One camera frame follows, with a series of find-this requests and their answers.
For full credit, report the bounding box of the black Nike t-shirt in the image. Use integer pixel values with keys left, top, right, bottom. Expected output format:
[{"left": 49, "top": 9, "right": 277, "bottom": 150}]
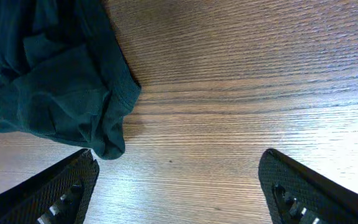
[{"left": 0, "top": 0, "right": 141, "bottom": 160}]

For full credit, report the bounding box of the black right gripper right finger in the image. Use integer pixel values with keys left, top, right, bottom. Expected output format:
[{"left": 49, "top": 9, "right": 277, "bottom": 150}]
[{"left": 258, "top": 148, "right": 358, "bottom": 224}]

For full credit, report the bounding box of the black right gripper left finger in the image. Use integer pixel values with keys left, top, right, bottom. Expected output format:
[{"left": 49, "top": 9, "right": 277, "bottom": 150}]
[{"left": 0, "top": 149, "right": 99, "bottom": 224}]

